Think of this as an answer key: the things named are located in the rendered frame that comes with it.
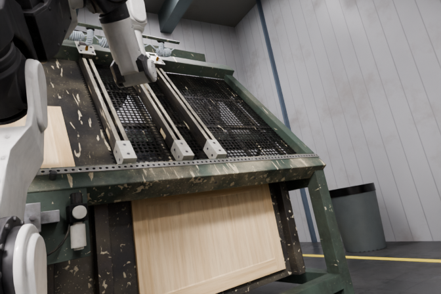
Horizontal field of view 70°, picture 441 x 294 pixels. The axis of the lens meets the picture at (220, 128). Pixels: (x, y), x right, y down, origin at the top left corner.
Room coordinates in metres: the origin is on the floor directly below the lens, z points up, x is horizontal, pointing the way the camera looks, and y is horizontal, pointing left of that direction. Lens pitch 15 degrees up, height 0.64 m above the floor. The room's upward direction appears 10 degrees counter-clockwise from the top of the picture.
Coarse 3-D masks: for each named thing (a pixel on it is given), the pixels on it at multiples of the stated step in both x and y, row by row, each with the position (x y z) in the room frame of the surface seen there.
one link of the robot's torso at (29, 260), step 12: (24, 228) 0.46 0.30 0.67; (36, 228) 0.50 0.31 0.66; (24, 240) 0.45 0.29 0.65; (36, 240) 0.47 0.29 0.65; (24, 252) 0.45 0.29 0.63; (36, 252) 0.47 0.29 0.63; (24, 264) 0.45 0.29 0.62; (36, 264) 0.47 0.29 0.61; (24, 276) 0.45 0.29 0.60; (36, 276) 0.47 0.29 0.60; (24, 288) 0.45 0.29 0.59; (36, 288) 0.47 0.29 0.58
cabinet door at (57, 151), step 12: (48, 108) 1.42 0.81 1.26; (60, 108) 1.46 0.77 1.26; (24, 120) 1.31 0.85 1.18; (48, 120) 1.37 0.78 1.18; (60, 120) 1.40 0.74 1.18; (48, 132) 1.32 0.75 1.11; (60, 132) 1.35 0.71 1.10; (48, 144) 1.27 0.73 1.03; (60, 144) 1.30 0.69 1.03; (48, 156) 1.23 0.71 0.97; (60, 156) 1.25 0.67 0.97; (72, 156) 1.28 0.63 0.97
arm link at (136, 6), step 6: (132, 0) 0.92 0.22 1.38; (138, 0) 0.94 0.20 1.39; (132, 6) 0.92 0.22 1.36; (138, 6) 0.94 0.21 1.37; (144, 6) 0.96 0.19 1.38; (132, 12) 0.92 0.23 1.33; (138, 12) 0.94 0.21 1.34; (144, 12) 0.96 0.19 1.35; (132, 18) 0.93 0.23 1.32; (138, 18) 0.94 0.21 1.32; (144, 18) 0.96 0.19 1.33; (138, 24) 0.95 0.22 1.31; (144, 24) 0.97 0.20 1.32; (138, 30) 0.97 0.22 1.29
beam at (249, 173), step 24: (48, 168) 1.15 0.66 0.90; (168, 168) 1.41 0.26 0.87; (192, 168) 1.48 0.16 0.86; (216, 168) 1.55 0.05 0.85; (240, 168) 1.63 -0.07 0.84; (264, 168) 1.72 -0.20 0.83; (288, 168) 1.82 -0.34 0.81; (312, 168) 1.97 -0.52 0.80; (96, 192) 1.21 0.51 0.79; (120, 192) 1.28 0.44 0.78; (144, 192) 1.35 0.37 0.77; (168, 192) 1.43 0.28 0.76; (192, 192) 1.53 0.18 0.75
